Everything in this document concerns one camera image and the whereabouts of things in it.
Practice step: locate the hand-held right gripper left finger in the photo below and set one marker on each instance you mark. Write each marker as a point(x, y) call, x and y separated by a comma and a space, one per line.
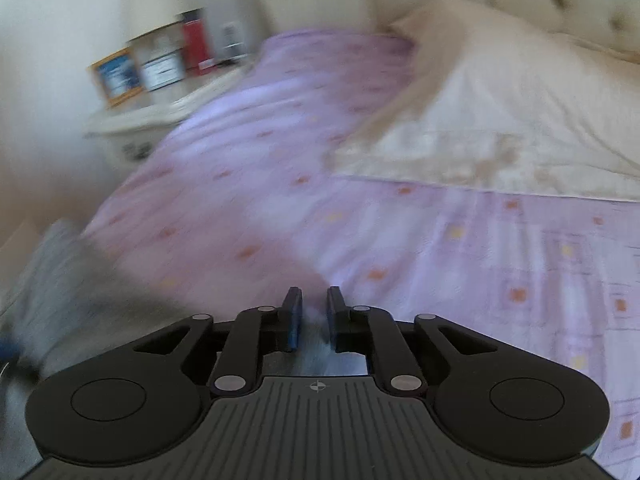
point(295, 321)

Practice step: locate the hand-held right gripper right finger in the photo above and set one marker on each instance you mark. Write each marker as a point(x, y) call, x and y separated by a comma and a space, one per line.
point(331, 321)

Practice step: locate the cream pillow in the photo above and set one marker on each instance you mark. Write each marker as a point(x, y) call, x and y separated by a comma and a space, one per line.
point(500, 110)

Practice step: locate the grey pants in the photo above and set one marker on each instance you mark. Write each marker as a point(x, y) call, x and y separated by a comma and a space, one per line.
point(75, 300)

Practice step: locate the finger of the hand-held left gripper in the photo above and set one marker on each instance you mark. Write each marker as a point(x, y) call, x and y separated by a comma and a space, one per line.
point(7, 349)

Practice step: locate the orange framed picture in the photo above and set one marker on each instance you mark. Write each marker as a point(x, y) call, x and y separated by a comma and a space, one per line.
point(116, 79)

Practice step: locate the white nightstand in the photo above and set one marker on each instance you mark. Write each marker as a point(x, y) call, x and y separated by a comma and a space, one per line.
point(140, 125)

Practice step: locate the red bottle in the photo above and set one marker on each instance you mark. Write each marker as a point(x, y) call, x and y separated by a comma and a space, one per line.
point(196, 45)

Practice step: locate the purple patterned bed sheet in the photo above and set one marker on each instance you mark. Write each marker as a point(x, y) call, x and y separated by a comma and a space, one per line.
point(400, 250)

